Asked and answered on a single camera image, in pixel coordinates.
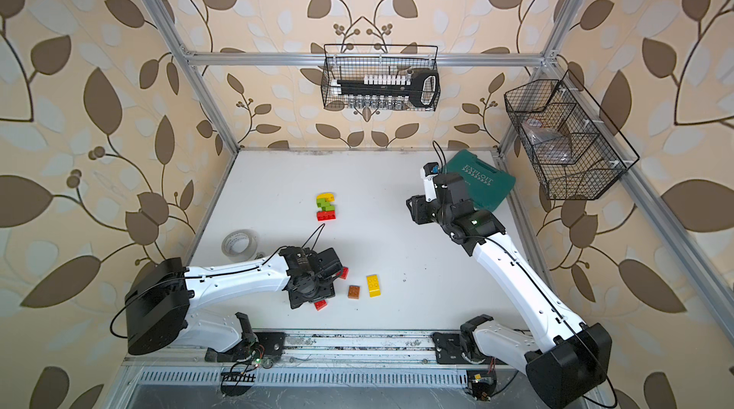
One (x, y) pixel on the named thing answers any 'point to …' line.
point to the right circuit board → (482, 383)
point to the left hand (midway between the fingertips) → (322, 295)
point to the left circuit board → (236, 383)
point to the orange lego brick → (354, 291)
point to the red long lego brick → (326, 215)
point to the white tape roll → (240, 245)
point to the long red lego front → (320, 305)
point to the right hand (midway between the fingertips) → (417, 201)
